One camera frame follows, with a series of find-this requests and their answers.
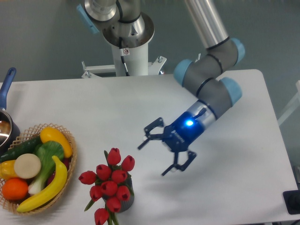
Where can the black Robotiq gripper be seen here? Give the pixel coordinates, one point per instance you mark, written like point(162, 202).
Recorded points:
point(184, 133)

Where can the red tulip bouquet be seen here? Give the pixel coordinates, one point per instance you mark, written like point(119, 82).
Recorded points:
point(115, 169)

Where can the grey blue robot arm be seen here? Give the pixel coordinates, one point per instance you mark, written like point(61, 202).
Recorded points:
point(202, 78)

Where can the dark grey ribbed vase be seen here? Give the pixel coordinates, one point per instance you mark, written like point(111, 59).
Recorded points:
point(118, 197)

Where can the red fruit in basket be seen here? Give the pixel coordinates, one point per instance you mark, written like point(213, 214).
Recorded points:
point(66, 163)

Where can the yellow banana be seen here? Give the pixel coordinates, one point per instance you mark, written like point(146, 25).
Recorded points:
point(49, 192)

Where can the green bok choy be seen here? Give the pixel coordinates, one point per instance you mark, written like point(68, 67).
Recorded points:
point(45, 152)

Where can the black device at edge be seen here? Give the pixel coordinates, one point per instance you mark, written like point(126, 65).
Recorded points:
point(292, 201)

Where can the green cucumber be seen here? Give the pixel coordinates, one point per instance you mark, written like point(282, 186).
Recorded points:
point(25, 147)

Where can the beige round disc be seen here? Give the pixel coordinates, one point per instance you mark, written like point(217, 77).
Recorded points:
point(27, 166)

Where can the orange fruit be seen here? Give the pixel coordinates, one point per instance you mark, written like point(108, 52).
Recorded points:
point(15, 189)

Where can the yellow bell pepper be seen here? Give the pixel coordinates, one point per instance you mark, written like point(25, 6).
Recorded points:
point(7, 170)

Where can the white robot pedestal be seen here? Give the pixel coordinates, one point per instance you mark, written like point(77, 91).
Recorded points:
point(129, 44)

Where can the white frame at right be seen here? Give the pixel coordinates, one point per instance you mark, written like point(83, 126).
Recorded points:
point(291, 106)

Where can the blue handled saucepan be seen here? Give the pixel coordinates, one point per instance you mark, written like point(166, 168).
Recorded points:
point(9, 131)

